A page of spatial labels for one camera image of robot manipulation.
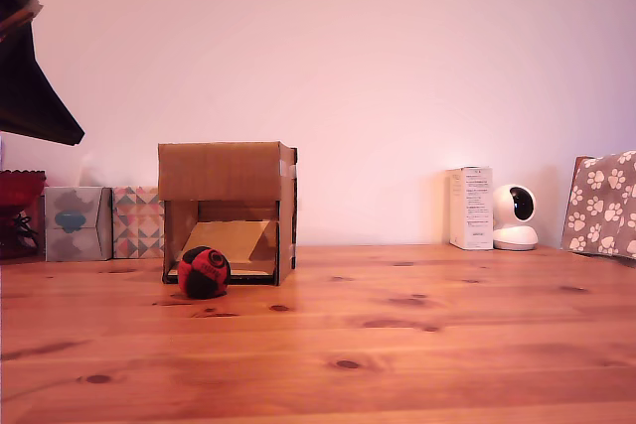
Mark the red and black footbag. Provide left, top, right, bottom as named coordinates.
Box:
left=178, top=245, right=233, bottom=302

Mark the cardboard dice tower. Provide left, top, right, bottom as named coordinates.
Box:
left=157, top=140, right=300, bottom=288

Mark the red fluted bowl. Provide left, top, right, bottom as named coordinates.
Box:
left=0, top=169, right=48, bottom=262

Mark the grey cloud print tissue box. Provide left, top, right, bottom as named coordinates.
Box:
left=44, top=186, right=115, bottom=263

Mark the triangle pattern tissue box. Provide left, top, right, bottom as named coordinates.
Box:
left=110, top=186, right=166, bottom=260

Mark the white printed carton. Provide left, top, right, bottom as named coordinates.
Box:
left=444, top=165, right=495, bottom=252

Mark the grey paw print cloth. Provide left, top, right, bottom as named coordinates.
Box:
left=560, top=149, right=636, bottom=262

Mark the small white round camera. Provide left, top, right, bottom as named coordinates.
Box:
left=491, top=183, right=542, bottom=252

